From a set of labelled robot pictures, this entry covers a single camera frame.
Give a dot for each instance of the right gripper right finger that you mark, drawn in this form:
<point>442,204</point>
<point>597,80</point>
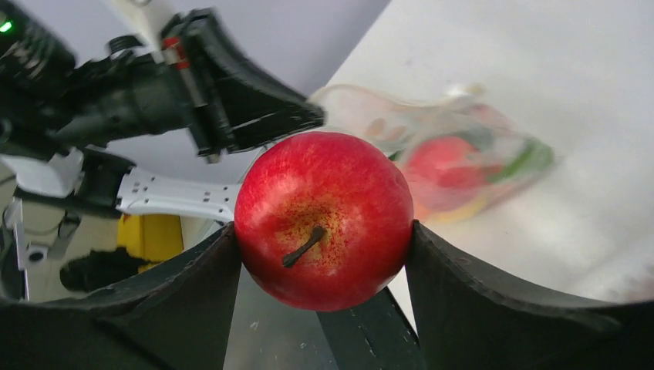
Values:
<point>472,315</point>

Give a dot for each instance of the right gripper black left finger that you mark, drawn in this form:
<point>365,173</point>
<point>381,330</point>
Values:
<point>176,315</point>

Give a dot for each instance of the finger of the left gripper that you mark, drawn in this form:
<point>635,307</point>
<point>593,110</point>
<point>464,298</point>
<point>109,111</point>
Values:
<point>234,105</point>

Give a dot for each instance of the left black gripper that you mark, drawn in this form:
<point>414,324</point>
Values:
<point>51,104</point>

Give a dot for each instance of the red apple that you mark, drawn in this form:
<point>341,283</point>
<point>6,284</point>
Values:
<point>323,221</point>

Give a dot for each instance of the red tomato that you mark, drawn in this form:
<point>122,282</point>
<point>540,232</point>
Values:
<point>446,172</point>

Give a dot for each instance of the clear zip top bag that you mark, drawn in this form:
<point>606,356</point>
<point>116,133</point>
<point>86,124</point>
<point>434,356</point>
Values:
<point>397,127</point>

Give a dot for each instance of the orange carrot with leaves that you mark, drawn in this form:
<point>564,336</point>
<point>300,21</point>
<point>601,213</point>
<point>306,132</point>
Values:
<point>533,158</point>

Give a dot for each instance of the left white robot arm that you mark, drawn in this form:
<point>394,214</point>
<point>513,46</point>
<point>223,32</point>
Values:
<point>90,180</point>

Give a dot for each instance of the yellow black background object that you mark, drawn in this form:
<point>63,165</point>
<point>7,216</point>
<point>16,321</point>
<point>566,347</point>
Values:
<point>142,242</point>

